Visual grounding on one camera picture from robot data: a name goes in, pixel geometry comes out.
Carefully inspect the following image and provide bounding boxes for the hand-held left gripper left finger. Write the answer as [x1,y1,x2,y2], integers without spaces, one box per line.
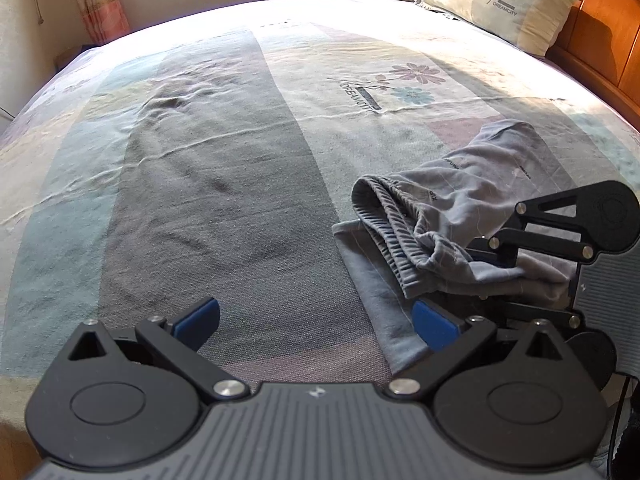
[67,297,249,401]

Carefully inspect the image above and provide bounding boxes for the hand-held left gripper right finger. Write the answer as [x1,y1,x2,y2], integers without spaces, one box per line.
[386,300,568,401]

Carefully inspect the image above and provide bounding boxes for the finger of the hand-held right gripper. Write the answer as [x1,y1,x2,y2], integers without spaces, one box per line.
[480,300,583,331]
[467,185,598,267]

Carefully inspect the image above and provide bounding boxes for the grey pants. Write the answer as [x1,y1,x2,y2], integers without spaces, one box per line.
[332,119,583,373]

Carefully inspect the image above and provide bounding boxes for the patchwork bed sheet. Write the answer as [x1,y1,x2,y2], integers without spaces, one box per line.
[0,0,640,411]

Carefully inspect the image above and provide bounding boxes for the wooden headboard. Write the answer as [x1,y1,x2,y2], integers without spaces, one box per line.
[530,0,640,133]

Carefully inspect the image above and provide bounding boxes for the large printed pillow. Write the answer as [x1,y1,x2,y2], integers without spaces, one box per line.
[415,0,582,57]

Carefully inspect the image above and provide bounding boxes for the pink curtain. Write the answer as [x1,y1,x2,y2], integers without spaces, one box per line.
[67,0,131,46]

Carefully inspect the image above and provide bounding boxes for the black cable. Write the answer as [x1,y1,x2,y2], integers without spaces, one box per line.
[605,370,636,480]

